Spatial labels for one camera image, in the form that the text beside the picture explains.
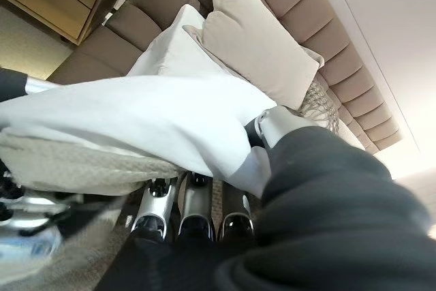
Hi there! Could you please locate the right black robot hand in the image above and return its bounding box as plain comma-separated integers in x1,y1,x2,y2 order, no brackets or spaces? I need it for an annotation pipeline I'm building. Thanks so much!
95,105,436,291

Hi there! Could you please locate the white duvet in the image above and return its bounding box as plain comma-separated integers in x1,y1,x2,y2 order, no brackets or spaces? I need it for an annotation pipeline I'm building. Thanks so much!
0,74,279,200

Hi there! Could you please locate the patterned fringed cushion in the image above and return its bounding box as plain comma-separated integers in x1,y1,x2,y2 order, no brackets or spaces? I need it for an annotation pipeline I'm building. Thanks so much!
296,76,341,132

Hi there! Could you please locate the large beige pillow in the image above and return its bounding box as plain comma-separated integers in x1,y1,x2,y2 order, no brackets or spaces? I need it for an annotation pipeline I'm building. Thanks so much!
183,0,324,111

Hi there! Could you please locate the beige fringed bedspread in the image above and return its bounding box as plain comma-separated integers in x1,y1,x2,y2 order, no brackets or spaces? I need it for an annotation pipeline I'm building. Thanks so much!
0,132,185,291

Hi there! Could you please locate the brown upholstered bed frame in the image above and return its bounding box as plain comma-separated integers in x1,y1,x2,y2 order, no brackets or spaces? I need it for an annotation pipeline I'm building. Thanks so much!
47,0,403,154

